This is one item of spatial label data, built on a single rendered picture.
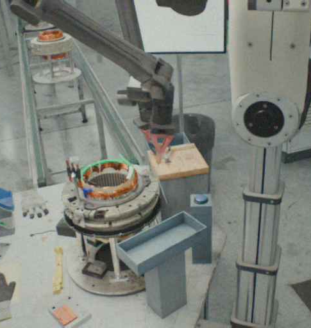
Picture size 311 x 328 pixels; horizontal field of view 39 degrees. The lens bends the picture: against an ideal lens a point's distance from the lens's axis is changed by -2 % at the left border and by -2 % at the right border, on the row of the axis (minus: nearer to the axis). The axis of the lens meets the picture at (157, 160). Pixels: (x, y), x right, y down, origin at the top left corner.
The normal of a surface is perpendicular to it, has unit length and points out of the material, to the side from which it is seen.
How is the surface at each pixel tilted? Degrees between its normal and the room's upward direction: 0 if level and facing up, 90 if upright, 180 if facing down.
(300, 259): 0
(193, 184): 90
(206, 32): 83
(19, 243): 0
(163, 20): 83
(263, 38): 90
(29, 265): 0
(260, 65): 109
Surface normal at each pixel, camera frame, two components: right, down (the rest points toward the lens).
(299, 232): -0.07, -0.87
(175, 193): 0.21, 0.47
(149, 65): 0.58, -0.18
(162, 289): 0.59, 0.36
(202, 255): -0.05, 0.49
